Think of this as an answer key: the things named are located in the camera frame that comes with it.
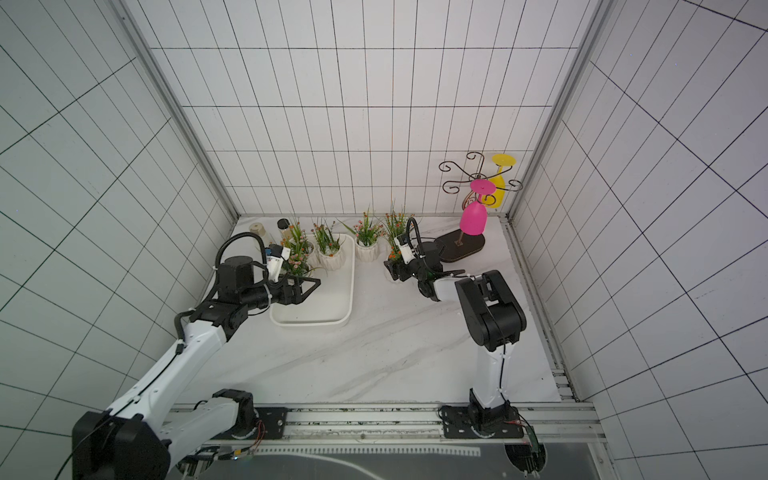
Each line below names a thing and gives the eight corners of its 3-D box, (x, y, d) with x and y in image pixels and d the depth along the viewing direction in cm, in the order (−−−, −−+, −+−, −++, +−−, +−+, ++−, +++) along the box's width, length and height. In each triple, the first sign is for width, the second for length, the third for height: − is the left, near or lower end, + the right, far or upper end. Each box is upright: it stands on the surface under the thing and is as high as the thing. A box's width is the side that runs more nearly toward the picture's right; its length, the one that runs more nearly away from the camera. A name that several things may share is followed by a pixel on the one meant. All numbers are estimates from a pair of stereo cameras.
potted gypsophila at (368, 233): (360, 266, 105) (357, 241, 94) (347, 240, 113) (343, 214, 102) (386, 256, 108) (386, 230, 97) (371, 231, 116) (370, 205, 105)
